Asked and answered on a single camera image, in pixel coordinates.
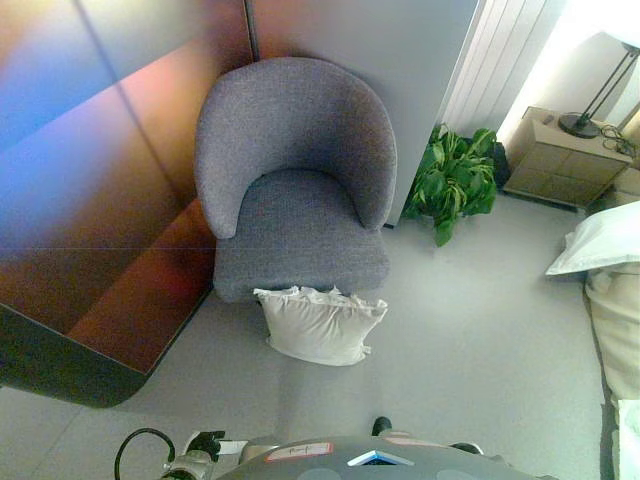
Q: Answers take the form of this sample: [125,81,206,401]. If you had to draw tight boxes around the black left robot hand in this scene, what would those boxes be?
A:
[188,430,246,464]

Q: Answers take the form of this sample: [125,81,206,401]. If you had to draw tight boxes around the white fringed throw pillow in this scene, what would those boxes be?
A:
[252,284,390,368]

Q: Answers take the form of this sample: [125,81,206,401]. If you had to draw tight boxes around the white bed pillow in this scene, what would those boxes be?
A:
[544,202,640,279]

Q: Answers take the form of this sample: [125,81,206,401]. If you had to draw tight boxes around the grey robot torso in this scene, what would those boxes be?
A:
[214,435,541,480]

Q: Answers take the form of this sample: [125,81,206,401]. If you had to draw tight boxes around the reddish brown wooden cabinet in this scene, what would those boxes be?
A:
[0,47,256,410]

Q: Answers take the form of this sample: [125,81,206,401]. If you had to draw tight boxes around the grey fabric tub armchair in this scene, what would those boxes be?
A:
[193,56,400,304]

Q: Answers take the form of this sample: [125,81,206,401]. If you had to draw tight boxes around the green leafy potted plant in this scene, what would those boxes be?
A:
[402,123,500,248]

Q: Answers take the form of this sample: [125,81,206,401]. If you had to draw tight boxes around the black plant pot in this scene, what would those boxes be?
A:
[492,142,512,189]

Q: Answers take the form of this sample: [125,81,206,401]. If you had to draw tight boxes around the cream bed duvet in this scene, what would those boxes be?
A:
[583,264,640,406]

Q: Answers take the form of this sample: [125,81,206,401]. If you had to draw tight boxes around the beige bedside cabinet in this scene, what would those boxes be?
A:
[502,105,635,211]

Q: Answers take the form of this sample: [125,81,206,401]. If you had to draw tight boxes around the white pleated curtain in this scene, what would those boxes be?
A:
[442,0,566,134]

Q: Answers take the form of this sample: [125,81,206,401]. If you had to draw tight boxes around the black stem table lamp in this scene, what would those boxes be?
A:
[558,30,640,140]

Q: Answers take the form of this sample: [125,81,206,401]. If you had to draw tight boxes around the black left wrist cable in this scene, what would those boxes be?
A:
[114,428,176,480]

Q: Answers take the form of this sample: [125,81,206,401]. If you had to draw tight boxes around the tangled black cords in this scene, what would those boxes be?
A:
[599,122,636,156]

